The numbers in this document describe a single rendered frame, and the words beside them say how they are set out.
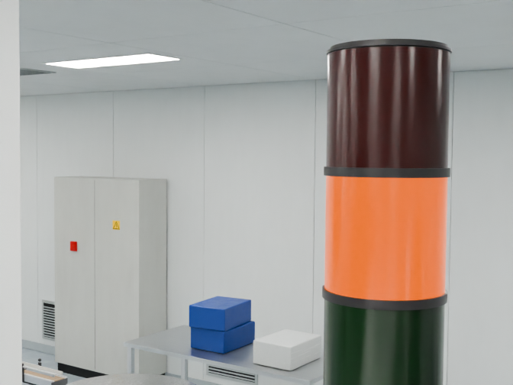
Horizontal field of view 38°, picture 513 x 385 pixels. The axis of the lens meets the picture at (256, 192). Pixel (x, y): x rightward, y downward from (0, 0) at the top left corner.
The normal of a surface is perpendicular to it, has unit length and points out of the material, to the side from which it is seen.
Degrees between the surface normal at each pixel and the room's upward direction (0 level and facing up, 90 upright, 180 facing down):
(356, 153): 90
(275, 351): 90
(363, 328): 90
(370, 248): 90
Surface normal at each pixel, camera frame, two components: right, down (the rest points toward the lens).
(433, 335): 0.67, 0.04
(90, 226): -0.56, 0.04
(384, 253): -0.20, 0.05
